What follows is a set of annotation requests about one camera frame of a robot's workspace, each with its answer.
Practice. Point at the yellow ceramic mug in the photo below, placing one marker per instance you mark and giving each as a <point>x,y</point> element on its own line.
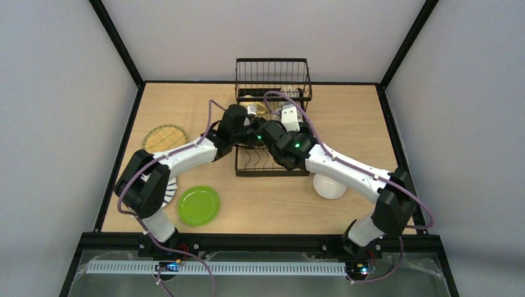
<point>255,108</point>

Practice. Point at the blue striped white plate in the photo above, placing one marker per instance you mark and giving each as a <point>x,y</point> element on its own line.
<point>169,190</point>

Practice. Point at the green plastic plate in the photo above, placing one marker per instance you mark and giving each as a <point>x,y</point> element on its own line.
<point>198,206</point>

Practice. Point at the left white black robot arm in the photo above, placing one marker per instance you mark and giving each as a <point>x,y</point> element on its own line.
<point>214,143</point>

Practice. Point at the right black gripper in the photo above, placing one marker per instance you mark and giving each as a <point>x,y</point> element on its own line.
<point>304,135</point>

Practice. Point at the plain white bowl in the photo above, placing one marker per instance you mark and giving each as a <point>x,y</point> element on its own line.
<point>327,187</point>

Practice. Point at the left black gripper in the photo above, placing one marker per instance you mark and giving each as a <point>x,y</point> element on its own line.
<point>249,121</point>

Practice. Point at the white slotted cable duct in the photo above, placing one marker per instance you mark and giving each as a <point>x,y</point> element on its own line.
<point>146,267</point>

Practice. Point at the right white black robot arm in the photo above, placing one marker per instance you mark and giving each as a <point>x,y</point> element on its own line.
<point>392,193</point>

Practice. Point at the woven bamboo plate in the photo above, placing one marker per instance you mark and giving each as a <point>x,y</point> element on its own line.
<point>164,137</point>

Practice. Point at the black wire dish rack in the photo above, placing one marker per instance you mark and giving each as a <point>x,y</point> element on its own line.
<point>256,76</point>

